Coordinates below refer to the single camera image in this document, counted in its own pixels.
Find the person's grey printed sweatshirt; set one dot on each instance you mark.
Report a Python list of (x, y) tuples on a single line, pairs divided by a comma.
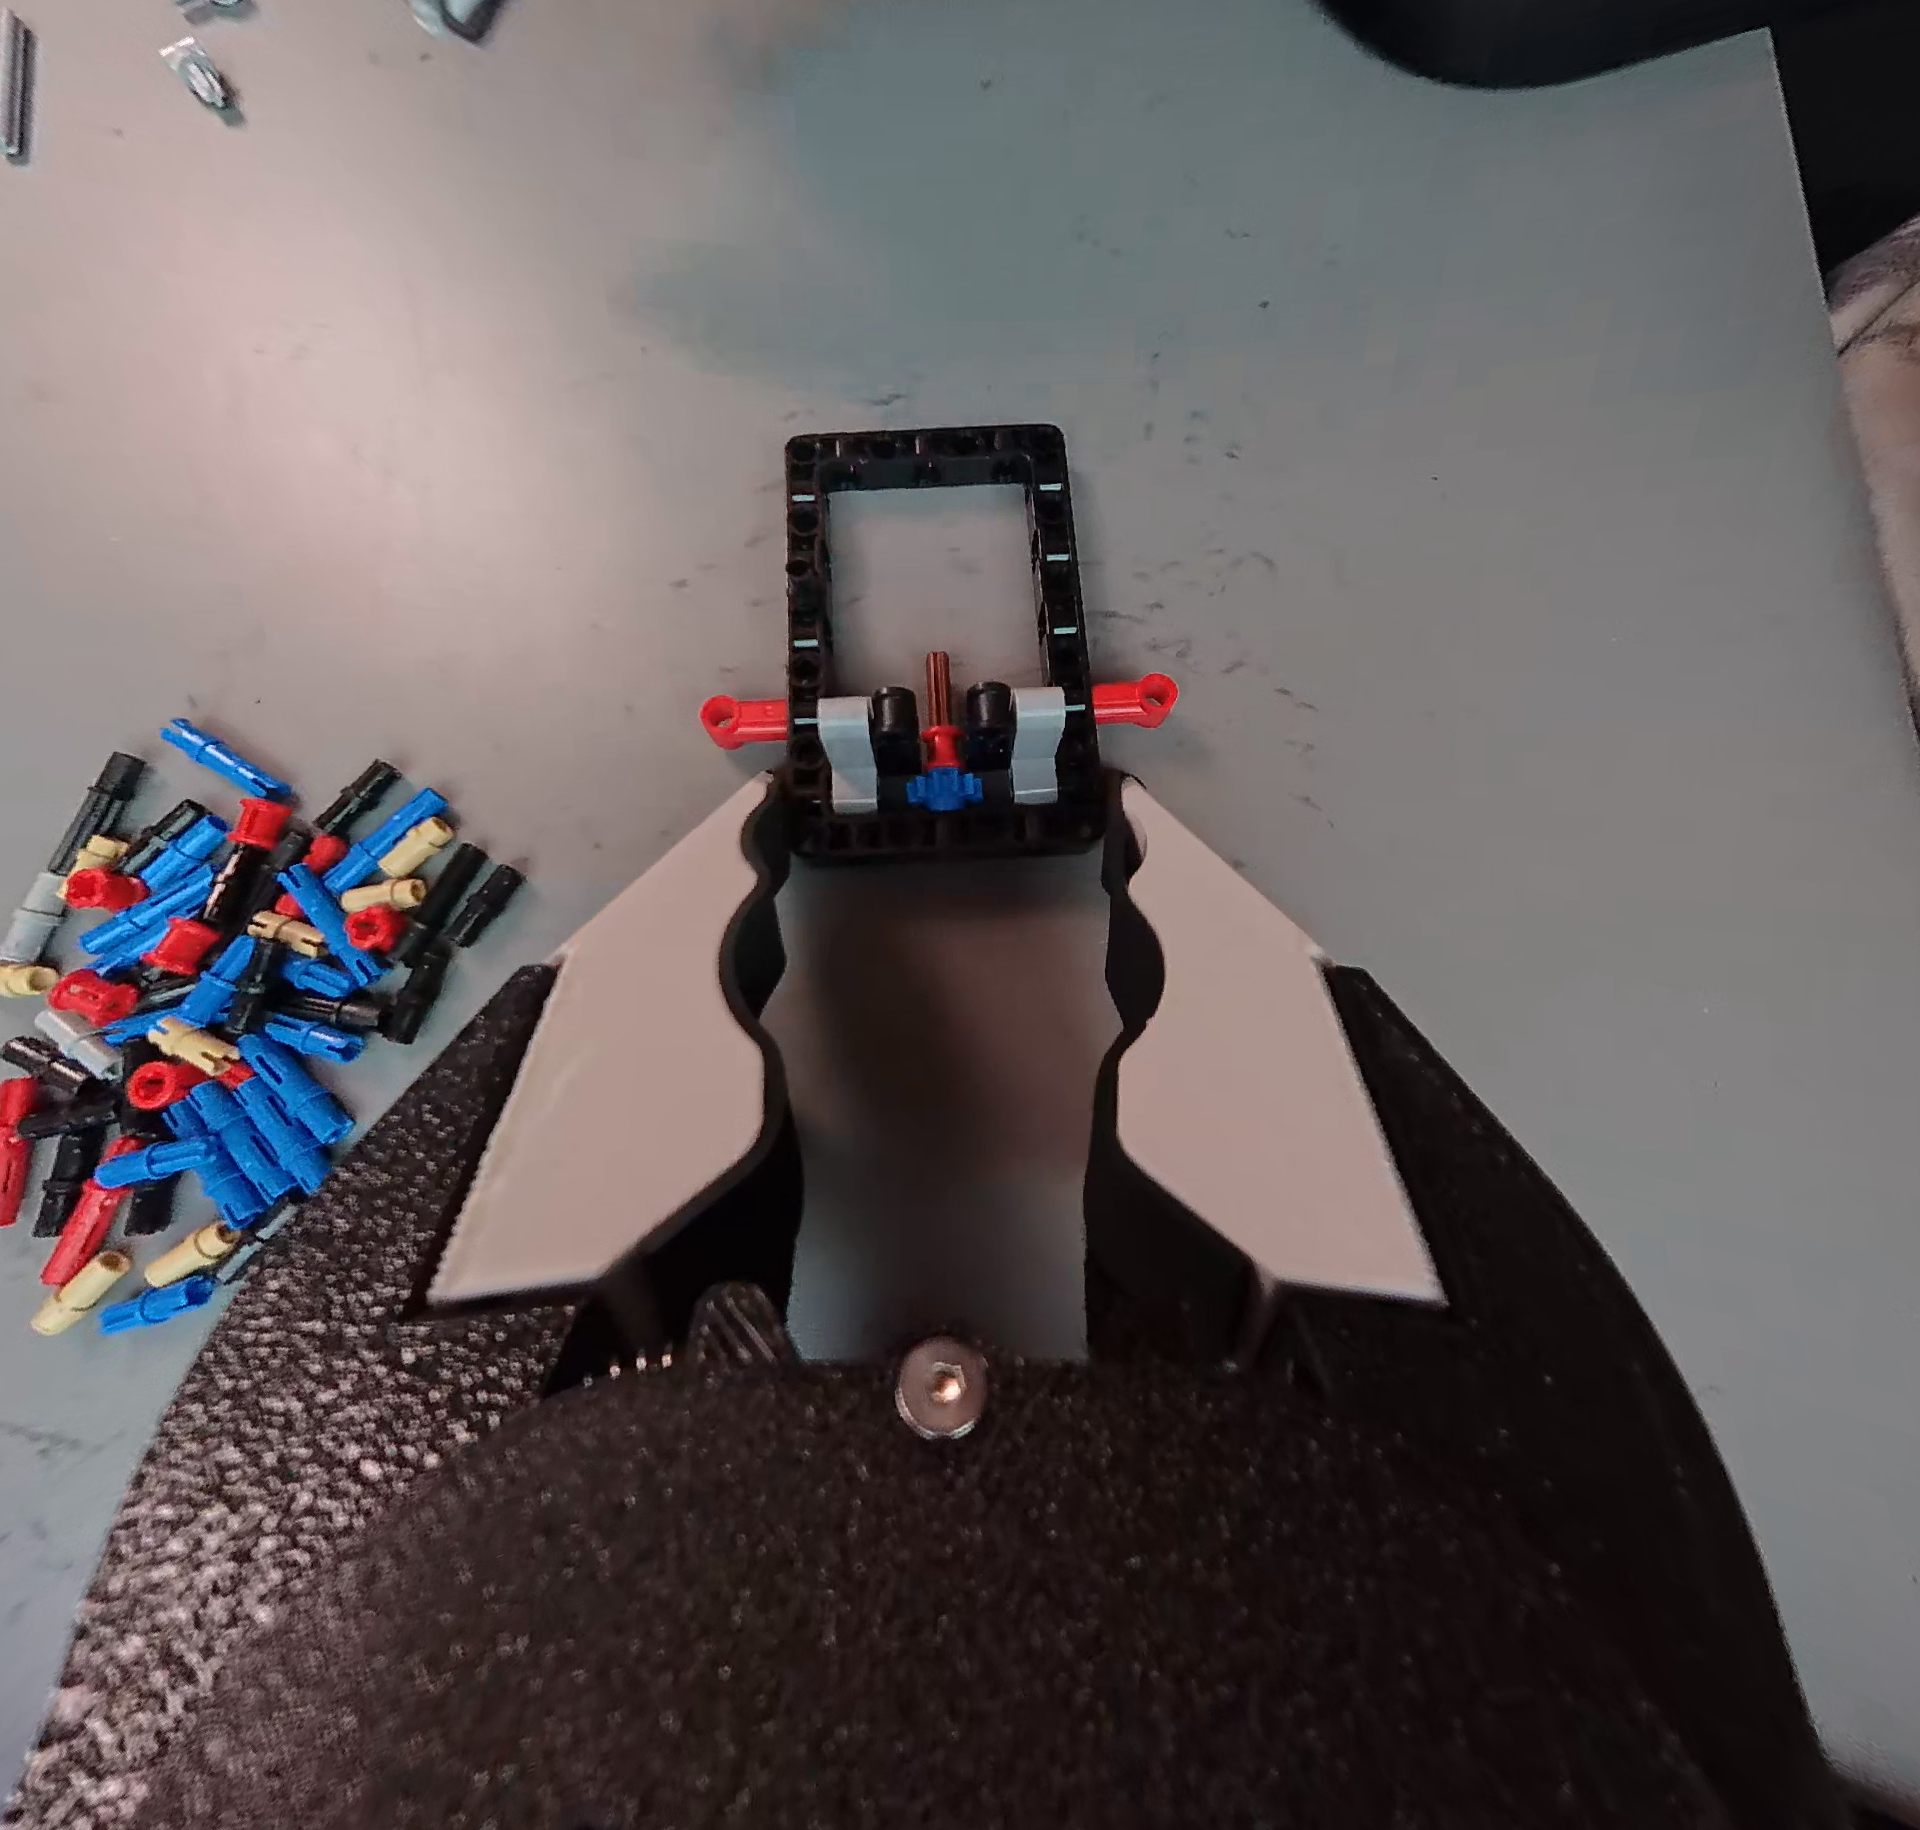
[(1892, 435)]

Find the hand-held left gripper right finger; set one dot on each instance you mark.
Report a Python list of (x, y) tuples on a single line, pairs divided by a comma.
[(1262, 1096)]

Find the black toy brick frame assembly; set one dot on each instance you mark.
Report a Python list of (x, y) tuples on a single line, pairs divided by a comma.
[(807, 586)]

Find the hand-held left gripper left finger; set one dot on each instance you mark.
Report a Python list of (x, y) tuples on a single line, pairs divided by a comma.
[(631, 1081)]

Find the grey desk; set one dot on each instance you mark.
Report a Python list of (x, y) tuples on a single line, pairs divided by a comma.
[(1352, 510)]

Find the pile of colourful toy pins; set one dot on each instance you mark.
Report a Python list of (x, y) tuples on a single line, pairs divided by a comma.
[(226, 1111)]

